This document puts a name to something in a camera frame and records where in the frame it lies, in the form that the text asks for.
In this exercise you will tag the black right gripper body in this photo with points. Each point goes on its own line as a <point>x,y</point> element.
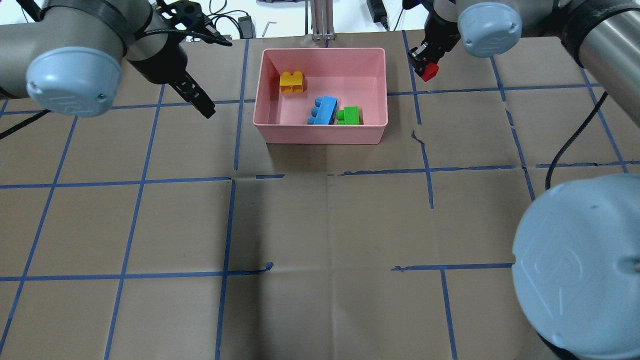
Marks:
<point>442,33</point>

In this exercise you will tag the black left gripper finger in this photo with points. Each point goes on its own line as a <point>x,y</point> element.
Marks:
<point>191,92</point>

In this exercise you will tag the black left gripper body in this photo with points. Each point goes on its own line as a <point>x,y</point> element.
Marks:
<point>156,63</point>

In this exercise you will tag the red toy block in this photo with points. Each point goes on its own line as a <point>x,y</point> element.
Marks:
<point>430,71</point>

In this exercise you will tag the yellow toy block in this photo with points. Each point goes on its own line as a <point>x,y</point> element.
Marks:
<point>292,82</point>

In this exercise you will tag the green toy block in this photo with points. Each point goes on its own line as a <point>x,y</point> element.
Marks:
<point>349,115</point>

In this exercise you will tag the blue toy block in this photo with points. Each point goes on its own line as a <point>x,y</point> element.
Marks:
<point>323,111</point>

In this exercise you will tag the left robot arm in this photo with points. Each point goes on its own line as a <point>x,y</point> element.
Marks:
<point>68,59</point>

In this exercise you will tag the pink plastic box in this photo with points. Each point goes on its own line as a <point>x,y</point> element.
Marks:
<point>355,76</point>

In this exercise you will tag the black power adapter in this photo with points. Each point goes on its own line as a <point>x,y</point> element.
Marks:
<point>378,13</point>

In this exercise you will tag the small allen key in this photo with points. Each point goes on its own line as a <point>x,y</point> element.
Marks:
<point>265,29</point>

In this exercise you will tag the aluminium frame post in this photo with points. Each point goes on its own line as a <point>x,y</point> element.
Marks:
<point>322,20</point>

